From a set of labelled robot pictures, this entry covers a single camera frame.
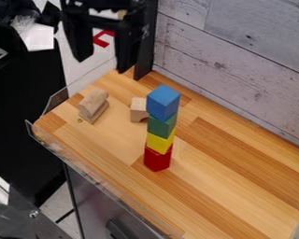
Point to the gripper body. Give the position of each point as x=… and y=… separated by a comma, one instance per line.
x=104, y=23

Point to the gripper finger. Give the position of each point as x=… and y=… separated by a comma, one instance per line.
x=80, y=40
x=141, y=46

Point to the blue cube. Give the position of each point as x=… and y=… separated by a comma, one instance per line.
x=162, y=102

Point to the green cube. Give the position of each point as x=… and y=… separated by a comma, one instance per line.
x=160, y=127

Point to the yellow cube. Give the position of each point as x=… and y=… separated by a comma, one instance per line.
x=158, y=143

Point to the red cube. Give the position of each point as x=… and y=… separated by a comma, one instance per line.
x=157, y=160

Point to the wooden arch block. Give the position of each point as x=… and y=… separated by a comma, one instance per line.
x=138, y=109

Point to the wooden half-round block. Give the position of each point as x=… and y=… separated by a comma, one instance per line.
x=93, y=105

